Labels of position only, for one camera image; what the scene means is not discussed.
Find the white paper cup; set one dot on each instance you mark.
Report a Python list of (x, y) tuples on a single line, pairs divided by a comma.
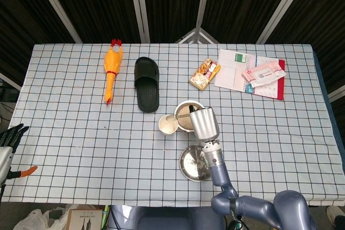
[(168, 127)]

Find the white shoe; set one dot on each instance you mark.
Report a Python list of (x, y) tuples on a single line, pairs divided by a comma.
[(335, 215)]

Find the metal spoon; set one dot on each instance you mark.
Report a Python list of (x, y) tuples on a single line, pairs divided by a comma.
[(183, 117)]

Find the yellow snack box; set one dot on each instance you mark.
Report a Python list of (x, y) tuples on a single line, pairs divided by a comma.
[(204, 75)]

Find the checkered tablecloth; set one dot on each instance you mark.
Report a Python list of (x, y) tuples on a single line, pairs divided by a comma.
[(81, 133)]

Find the black slipper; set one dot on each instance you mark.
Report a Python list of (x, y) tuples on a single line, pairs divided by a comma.
[(147, 92)]

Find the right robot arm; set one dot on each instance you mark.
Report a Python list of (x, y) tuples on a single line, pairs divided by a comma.
[(218, 165)]

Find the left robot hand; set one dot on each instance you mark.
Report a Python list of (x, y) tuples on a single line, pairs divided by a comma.
[(5, 157)]

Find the brown cardboard box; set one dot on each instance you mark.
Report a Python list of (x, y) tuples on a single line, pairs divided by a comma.
[(83, 220)]

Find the steel bowl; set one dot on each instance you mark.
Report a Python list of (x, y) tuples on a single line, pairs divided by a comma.
[(181, 103)]

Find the pink wet wipes pack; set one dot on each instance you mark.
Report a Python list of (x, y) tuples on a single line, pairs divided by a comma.
[(262, 75)]

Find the white plastic bag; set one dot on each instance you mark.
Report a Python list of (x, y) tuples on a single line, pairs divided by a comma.
[(35, 219)]

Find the dark folding screen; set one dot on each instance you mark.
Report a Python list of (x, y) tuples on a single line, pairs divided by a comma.
[(102, 3)]

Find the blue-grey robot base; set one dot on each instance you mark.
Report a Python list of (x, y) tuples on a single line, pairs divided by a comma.
[(167, 219)]

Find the heap of raw rice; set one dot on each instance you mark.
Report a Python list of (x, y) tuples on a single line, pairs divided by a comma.
[(186, 123)]

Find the steel plate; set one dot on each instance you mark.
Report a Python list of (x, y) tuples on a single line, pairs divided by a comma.
[(192, 164)]

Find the yellow rubber chicken toy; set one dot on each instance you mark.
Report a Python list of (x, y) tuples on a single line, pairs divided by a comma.
[(113, 61)]

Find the black device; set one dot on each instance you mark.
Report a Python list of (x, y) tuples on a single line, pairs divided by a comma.
[(8, 94)]

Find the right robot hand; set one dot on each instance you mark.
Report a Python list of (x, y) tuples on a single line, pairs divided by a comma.
[(205, 125)]

